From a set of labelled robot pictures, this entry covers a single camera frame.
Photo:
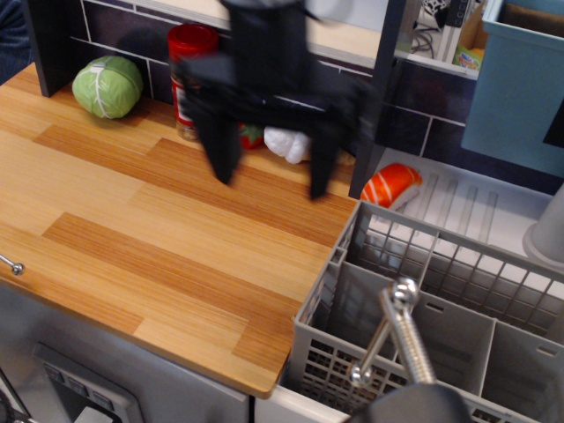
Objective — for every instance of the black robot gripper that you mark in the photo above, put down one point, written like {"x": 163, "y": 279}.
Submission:
{"x": 322, "y": 103}

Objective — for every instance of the grey plastic drying rack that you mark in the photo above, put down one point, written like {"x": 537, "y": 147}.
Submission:
{"x": 491, "y": 321}

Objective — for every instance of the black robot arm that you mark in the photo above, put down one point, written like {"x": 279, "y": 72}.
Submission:
{"x": 272, "y": 35}

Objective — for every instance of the white sink drainboard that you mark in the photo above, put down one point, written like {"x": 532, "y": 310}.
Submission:
{"x": 478, "y": 207}

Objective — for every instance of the red toy strawberry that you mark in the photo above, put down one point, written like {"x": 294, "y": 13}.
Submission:
{"x": 250, "y": 136}

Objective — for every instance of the white toy ice cream cone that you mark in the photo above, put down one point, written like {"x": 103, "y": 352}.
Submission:
{"x": 293, "y": 146}

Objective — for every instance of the red lidded nut jar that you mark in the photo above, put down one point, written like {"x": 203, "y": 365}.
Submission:
{"x": 187, "y": 41}

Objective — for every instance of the orange salmon sushi toy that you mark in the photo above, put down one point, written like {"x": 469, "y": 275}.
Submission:
{"x": 392, "y": 186}

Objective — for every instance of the green toy cabbage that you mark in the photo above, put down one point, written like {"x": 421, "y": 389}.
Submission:
{"x": 108, "y": 87}

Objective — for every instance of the colourful cardboard box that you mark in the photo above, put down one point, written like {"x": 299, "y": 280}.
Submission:
{"x": 468, "y": 58}

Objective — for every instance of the blue plastic bin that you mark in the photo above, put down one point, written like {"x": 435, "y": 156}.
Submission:
{"x": 518, "y": 93}

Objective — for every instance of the small chrome knob rod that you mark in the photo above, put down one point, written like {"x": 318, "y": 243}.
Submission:
{"x": 17, "y": 269}

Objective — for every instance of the grey faucet base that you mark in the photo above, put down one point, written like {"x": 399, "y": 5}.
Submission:
{"x": 543, "y": 241}

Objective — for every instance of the black clamp base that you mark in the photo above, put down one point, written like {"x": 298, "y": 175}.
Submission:
{"x": 419, "y": 402}

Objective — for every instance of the silver dishwasher control panel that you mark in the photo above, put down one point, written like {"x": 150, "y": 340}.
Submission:
{"x": 77, "y": 387}

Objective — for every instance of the dark grey shelf post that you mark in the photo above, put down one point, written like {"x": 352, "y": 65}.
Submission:
{"x": 395, "y": 45}

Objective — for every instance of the dark grey left post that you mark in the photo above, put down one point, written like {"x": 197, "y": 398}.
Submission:
{"x": 53, "y": 27}

